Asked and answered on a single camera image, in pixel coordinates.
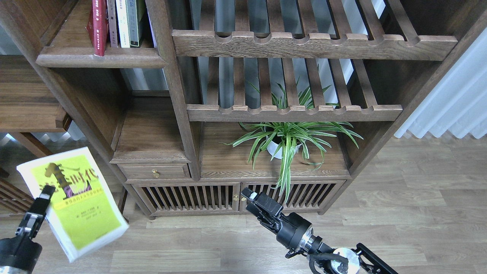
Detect right slatted cabinet door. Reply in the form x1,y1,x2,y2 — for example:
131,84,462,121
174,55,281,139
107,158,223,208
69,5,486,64
241,180,345,214

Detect white plant pot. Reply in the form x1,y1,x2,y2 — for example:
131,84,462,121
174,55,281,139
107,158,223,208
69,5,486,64
266,136,302,161

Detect grey green upright book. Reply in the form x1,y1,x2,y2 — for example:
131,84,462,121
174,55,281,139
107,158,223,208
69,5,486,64
126,0,146,47

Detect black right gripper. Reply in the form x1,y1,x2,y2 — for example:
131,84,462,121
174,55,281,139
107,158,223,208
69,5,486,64
241,187,313,250

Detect small wooden drawer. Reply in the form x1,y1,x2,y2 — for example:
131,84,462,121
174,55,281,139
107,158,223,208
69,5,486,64
117,163,190,180

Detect wooden slatted rack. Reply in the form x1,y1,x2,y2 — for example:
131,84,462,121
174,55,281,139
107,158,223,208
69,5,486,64
0,168,34,215

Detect brass drawer knob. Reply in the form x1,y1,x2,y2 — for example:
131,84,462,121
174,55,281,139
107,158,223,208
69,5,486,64
151,169,160,178

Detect dark wooden bookshelf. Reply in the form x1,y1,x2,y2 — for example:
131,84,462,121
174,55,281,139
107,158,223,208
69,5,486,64
1,0,486,217

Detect left slatted cabinet door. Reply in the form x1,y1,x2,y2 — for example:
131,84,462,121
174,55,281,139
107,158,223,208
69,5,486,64
133,183,241,217

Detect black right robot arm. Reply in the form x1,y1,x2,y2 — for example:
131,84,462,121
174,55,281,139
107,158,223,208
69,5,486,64
241,188,397,274

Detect wooden side table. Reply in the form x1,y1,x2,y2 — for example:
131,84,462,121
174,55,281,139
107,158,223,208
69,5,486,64
0,55,130,226

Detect yellow green book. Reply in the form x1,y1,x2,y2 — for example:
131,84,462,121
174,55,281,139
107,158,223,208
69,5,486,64
17,147,129,262

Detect slatted cabinet door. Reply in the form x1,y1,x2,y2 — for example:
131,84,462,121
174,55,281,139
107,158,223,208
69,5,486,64
133,183,241,217
241,180,345,214

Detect maroon book white characters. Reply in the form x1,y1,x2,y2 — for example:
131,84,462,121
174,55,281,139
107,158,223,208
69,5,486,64
107,0,118,48

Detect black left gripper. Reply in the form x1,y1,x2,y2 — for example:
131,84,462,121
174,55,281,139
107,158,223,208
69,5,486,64
0,185,56,274

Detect white curtain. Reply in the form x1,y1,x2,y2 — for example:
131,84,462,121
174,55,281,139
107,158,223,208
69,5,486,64
394,30,487,139

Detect red book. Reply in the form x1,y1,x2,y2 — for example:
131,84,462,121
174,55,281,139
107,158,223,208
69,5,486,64
86,0,108,57

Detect white upright book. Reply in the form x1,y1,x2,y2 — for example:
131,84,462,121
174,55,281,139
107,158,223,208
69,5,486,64
115,0,131,48

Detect green spider plant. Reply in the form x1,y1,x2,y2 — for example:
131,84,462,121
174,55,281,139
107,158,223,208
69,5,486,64
221,78,364,205

